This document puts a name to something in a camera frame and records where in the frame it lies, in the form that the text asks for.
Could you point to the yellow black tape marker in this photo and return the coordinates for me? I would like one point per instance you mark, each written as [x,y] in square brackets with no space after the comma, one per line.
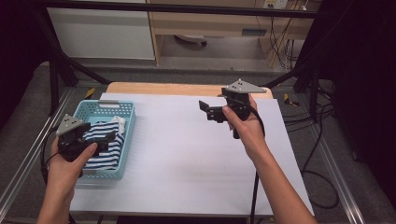
[290,101]
[89,93]

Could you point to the black curtain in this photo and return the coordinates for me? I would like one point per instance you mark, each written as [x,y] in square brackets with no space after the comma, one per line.
[364,77]
[17,46]

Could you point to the black metal frame crossbar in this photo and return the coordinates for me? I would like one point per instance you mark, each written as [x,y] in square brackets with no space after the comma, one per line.
[174,8]

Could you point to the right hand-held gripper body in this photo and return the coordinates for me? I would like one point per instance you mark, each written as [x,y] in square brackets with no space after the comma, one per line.
[241,99]

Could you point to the wooden table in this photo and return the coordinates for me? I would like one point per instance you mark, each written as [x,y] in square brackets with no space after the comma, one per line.
[168,89]

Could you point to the light wooden desk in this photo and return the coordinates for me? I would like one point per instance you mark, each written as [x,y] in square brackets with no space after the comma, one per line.
[211,25]

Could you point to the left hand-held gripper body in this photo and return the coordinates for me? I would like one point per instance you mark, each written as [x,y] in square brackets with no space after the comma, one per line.
[71,140]

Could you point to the white board mat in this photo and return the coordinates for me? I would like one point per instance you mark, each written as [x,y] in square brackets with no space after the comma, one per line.
[186,171]

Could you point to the black metal frame stand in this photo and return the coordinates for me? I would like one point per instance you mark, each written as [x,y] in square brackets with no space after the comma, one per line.
[313,81]
[54,77]

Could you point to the white power strip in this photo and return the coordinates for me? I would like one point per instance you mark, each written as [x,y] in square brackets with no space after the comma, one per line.
[275,3]

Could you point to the white cabinet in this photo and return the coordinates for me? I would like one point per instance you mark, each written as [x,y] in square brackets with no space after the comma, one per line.
[102,34]

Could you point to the aluminium floor rail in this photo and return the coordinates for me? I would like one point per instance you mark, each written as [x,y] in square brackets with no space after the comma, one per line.
[339,183]
[34,149]

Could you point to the blue white striped shirt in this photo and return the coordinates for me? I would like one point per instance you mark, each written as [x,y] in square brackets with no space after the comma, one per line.
[107,155]

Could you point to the light blue plastic basket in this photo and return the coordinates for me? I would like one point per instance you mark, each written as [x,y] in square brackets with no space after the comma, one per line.
[124,137]

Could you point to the person's left hand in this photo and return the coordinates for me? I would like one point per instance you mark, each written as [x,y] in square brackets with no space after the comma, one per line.
[67,174]

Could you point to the person's right hand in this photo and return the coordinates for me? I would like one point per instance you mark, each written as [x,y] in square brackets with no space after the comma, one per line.
[247,133]

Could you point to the grey chair base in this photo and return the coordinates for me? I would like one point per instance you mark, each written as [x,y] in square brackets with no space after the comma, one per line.
[191,39]

